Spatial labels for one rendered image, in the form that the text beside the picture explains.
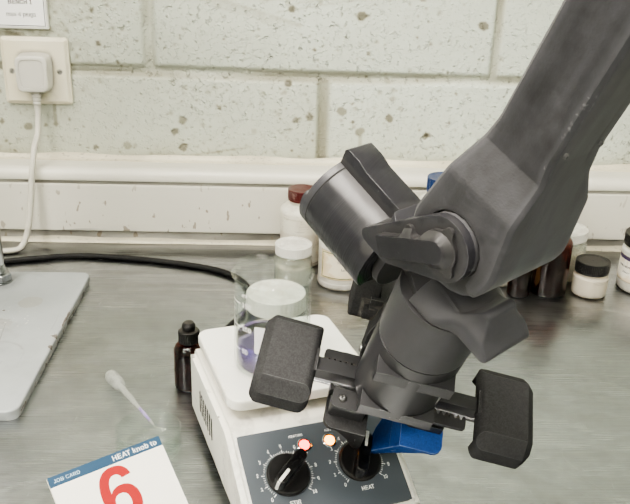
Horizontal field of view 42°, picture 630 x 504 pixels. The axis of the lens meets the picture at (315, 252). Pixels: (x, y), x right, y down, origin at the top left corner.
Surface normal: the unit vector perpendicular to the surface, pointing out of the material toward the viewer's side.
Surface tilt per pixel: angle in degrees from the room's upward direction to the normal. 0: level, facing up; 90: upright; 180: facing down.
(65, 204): 90
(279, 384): 73
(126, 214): 90
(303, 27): 90
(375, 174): 28
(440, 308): 56
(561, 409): 0
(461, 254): 94
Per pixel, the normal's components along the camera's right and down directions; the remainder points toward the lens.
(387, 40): 0.03, 0.39
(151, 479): 0.42, -0.50
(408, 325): -0.74, 0.43
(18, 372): 0.03, -0.92
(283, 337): 0.19, -0.61
